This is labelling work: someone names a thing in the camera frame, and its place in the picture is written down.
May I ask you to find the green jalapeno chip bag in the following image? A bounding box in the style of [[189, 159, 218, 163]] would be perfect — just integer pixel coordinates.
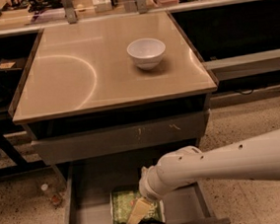
[[110, 188, 166, 224]]

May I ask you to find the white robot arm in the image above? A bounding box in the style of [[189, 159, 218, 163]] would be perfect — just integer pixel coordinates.
[[127, 129, 280, 224]]

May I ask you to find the open grey middle drawer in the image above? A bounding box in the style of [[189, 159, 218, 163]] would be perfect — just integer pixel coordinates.
[[65, 150, 230, 224]]

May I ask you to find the closed grey top drawer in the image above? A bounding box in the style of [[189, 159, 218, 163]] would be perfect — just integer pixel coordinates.
[[33, 110, 210, 165]]

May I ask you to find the white ceramic bowl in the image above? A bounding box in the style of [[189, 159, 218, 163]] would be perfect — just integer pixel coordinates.
[[127, 37, 166, 70]]

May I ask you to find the grey drawer cabinet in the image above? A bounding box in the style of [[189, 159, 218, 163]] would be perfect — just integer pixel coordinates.
[[0, 6, 233, 224]]

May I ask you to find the dark shelf with items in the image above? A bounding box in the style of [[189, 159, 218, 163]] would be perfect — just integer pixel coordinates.
[[0, 57, 27, 109]]

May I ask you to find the small bottle on floor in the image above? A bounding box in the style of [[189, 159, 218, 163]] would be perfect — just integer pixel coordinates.
[[40, 184, 62, 207]]

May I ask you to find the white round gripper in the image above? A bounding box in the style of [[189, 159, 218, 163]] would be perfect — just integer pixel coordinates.
[[127, 166, 165, 224]]

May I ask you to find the grey metal bench rail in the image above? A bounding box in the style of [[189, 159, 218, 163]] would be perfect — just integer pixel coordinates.
[[204, 49, 280, 81]]

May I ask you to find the white tissue box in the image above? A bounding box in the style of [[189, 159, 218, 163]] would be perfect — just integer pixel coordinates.
[[92, 0, 112, 13]]

